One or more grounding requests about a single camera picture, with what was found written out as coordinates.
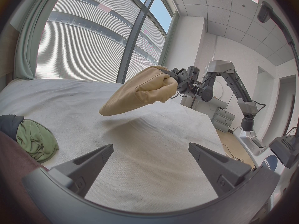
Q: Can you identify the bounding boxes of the green garment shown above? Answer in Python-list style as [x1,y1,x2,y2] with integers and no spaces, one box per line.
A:
[16,119,59,164]

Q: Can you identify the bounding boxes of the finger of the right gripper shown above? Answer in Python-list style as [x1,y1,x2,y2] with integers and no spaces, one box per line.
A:
[161,68,178,80]

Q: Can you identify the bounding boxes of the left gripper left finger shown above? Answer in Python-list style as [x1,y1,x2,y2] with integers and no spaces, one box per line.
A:
[49,144,114,199]

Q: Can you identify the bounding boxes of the brown garment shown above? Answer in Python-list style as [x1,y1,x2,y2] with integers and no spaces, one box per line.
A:
[0,131,50,219]

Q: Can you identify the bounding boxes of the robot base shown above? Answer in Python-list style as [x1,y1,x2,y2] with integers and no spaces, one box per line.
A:
[234,125,297,195]

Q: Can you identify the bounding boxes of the window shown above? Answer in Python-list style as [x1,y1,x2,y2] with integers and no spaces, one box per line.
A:
[35,0,174,83]

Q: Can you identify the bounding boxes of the black garment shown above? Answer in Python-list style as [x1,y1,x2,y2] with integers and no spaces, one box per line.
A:
[0,115,25,139]

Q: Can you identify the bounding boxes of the tan shorts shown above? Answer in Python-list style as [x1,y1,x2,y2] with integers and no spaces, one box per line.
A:
[99,65,178,116]

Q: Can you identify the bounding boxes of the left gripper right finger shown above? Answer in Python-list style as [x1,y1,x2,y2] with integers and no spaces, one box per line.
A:
[188,142,251,198]

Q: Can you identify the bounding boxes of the pale grey storage unit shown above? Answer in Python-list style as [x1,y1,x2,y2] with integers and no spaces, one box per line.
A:
[209,99,235,132]

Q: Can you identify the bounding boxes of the bed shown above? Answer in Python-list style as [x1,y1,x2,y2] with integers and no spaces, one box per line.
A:
[0,25,226,207]

